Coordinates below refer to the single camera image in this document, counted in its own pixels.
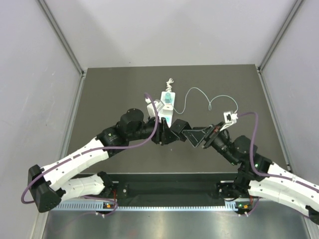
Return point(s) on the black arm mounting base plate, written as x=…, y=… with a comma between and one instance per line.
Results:
x=171, y=189

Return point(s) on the black cube power adapter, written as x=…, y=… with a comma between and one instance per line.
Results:
x=178, y=126

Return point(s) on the aluminium frame post left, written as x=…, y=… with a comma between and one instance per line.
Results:
x=61, y=37

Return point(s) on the white power strip coloured sockets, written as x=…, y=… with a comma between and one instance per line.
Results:
x=168, y=119

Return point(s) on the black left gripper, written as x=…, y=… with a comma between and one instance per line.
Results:
x=163, y=135

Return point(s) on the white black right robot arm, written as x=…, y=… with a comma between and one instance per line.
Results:
x=257, y=175

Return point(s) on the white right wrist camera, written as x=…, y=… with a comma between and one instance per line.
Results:
x=230, y=118

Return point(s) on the teal USB charger plug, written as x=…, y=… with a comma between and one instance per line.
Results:
x=167, y=98

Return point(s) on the aluminium frame post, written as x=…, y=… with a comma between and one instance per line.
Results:
x=61, y=37
x=280, y=34

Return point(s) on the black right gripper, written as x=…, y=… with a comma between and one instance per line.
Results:
x=195, y=136

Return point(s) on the white square charger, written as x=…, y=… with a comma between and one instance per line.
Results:
x=167, y=110

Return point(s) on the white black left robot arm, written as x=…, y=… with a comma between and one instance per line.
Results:
x=57, y=182

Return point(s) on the aluminium frame post right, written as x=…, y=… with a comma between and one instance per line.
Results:
x=280, y=34

